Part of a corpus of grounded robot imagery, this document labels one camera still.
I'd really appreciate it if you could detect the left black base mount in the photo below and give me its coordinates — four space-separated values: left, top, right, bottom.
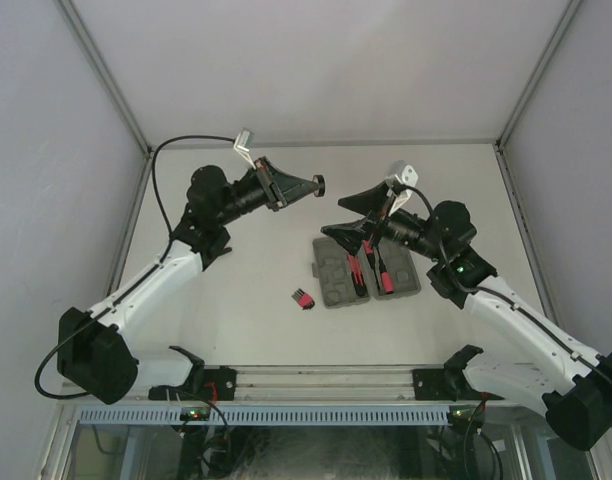
148 366 237 403

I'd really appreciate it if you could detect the blue slotted cable duct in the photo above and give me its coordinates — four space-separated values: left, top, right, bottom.
77 405 450 427

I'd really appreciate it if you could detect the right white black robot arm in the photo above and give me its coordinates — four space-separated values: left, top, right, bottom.
321 181 612 452

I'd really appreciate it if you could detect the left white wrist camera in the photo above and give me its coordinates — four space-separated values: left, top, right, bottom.
233 128 256 170

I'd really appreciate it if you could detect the red hex key set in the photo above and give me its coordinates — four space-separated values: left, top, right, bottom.
291 289 315 310

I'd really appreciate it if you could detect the short red black screwdriver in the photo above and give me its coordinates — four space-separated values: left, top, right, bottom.
377 249 394 295

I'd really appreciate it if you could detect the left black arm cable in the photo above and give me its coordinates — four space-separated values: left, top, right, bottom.
34 133 237 400

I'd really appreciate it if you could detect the black tape roll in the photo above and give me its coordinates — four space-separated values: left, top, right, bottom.
313 174 326 198

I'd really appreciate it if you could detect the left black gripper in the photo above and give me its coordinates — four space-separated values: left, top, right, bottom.
215 158 318 228

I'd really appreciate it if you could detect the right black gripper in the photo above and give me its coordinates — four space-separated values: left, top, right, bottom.
322 181 445 264

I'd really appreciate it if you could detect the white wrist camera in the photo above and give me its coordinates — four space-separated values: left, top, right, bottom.
233 128 256 170
385 160 419 216

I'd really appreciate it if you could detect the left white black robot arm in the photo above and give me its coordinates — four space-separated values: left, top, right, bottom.
57 157 325 405

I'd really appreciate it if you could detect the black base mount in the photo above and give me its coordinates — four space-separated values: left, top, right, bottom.
148 366 237 403
412 368 503 402

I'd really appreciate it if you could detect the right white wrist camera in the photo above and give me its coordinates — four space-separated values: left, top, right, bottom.
385 160 419 216

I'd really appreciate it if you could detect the aluminium front rail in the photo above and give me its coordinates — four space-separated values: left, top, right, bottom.
58 363 603 402

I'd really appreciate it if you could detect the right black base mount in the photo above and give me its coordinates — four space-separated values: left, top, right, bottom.
412 368 503 402

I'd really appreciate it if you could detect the long red black screwdriver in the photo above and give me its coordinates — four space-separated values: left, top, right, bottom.
362 240 380 288

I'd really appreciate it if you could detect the red black utility knife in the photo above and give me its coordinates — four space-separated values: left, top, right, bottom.
347 254 368 298

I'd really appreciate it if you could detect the grey plastic tool case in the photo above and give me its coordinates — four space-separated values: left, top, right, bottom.
312 237 421 309

